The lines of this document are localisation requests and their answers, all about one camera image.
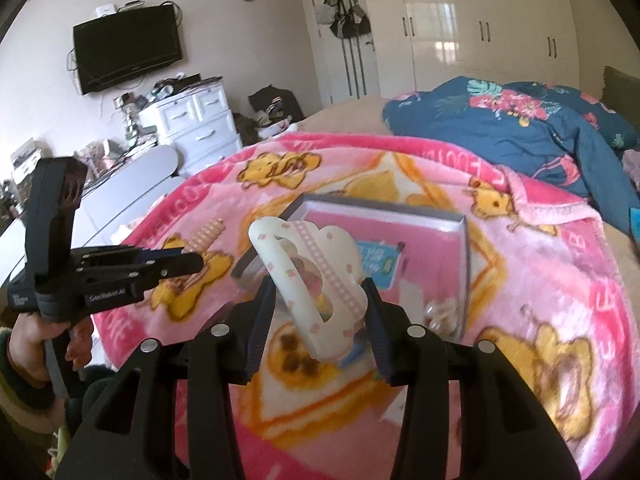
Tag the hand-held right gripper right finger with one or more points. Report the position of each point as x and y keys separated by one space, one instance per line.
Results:
x=381 y=332

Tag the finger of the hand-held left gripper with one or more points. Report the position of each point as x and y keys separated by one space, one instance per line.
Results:
x=160 y=255
x=175 y=267

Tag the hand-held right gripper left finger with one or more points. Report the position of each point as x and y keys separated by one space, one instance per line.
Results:
x=260 y=322

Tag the beige spiral hair clip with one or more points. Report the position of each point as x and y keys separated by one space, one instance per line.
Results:
x=207 y=235

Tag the cream hair claw clip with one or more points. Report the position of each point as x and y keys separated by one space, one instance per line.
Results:
x=280 y=260

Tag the grey cardboard box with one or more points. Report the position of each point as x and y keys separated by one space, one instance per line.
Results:
x=435 y=260

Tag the person's left forearm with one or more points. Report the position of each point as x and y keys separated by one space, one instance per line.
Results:
x=15 y=400

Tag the person's left hand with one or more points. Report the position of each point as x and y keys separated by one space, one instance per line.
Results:
x=27 y=350

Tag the pearl hair clip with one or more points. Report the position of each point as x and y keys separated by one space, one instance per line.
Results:
x=440 y=315

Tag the white bed footboard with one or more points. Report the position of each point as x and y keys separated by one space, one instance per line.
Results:
x=135 y=190

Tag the white drawer chest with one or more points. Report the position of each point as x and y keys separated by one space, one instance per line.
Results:
x=195 y=120

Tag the pink bear printed blanket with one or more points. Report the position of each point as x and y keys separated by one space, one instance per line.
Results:
x=525 y=285

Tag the black bag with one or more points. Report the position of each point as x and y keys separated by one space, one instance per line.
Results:
x=275 y=102

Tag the beige bed sheet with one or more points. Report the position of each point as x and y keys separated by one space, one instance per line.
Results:
x=350 y=115

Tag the blue floral duvet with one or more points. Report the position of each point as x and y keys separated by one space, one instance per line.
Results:
x=500 y=125

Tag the white door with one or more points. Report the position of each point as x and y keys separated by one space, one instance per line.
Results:
x=325 y=70

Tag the hanging bags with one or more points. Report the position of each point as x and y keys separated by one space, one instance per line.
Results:
x=345 y=15

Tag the white wardrobe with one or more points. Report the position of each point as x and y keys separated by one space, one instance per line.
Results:
x=500 y=10

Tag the green headboard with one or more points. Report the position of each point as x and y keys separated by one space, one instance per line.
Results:
x=622 y=85

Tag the black wall television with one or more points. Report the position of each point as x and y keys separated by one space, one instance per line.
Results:
x=125 y=50

